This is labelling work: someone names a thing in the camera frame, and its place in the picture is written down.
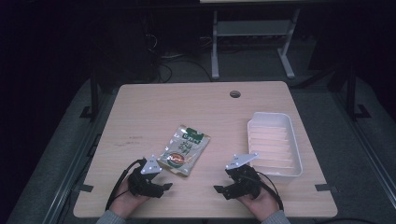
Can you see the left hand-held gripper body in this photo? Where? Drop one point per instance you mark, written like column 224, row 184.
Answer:
column 144, row 183

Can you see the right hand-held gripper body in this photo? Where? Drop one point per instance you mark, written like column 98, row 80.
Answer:
column 244, row 183

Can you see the person's right hand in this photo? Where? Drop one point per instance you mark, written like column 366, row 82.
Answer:
column 261, row 202

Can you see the person's left hand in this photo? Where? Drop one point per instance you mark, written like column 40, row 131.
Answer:
column 124, row 200

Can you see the green and clear snack packet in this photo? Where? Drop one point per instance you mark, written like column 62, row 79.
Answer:
column 183, row 151

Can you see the white plastic tray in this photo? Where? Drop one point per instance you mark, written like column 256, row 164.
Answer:
column 274, row 144

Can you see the black tape strip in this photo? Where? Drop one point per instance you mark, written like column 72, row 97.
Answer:
column 323, row 187
column 84, row 188

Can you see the white metal stand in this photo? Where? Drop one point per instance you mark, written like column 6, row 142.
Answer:
column 253, row 28

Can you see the black metal post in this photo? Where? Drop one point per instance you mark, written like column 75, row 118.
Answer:
column 352, row 93
column 94, row 93

